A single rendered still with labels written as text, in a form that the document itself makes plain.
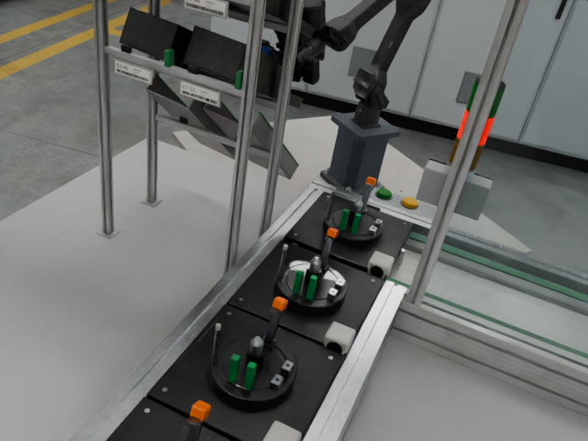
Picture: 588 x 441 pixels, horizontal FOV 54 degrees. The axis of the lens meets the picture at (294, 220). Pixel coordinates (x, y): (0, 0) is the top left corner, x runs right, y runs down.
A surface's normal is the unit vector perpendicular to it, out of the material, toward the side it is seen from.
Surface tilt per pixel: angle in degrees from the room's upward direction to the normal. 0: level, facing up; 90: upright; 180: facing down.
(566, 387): 90
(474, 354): 90
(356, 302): 0
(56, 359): 0
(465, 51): 90
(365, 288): 0
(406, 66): 90
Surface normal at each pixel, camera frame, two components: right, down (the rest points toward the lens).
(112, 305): 0.15, -0.82
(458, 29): -0.25, 0.50
